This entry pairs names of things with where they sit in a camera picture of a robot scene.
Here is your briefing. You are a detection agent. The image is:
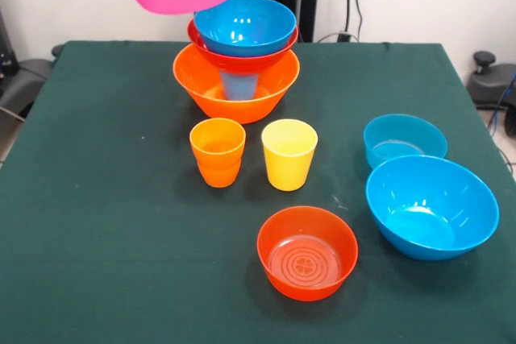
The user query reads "large orange bowl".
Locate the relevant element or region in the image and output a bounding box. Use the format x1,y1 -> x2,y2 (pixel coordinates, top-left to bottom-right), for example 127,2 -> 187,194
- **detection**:
173,43 -> 302,125

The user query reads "blue cup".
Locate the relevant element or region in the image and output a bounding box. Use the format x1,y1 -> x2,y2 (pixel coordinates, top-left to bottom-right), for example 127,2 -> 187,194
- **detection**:
219,71 -> 260,101

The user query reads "wide red bowl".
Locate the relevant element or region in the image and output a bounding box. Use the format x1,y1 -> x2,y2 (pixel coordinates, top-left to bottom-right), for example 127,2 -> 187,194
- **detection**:
187,17 -> 300,77

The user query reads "large blue bowl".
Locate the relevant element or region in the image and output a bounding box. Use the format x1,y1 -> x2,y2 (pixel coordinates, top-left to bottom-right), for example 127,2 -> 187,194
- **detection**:
193,0 -> 298,57
365,154 -> 501,261

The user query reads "yellow cup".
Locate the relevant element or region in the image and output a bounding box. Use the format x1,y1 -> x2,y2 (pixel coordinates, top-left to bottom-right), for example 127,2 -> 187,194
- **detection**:
260,118 -> 319,192

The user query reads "orange cup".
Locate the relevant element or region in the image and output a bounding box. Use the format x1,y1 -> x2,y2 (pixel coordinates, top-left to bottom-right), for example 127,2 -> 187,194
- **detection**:
196,157 -> 243,189
189,118 -> 247,170

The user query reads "small red bowl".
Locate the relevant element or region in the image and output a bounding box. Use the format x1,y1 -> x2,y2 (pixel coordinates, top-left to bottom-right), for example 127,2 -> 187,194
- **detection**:
256,205 -> 359,302

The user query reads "small teal blue bowl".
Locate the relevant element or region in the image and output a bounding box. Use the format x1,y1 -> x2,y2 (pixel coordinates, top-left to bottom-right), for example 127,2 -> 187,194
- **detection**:
363,114 -> 448,171

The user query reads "dark green table cloth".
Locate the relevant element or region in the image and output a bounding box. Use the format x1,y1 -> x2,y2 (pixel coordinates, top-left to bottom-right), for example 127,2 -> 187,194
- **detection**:
0,40 -> 516,344

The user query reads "black wall cable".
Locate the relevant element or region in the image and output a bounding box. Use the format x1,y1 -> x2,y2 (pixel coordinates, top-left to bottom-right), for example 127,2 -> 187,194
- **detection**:
318,0 -> 364,43

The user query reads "black pedestal leg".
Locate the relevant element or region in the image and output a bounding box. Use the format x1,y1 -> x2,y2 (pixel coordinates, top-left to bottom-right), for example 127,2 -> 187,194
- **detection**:
0,44 -> 64,119
467,51 -> 516,138

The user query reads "blue cable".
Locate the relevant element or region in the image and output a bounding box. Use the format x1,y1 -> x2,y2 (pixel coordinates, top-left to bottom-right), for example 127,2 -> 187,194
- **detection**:
487,73 -> 516,135

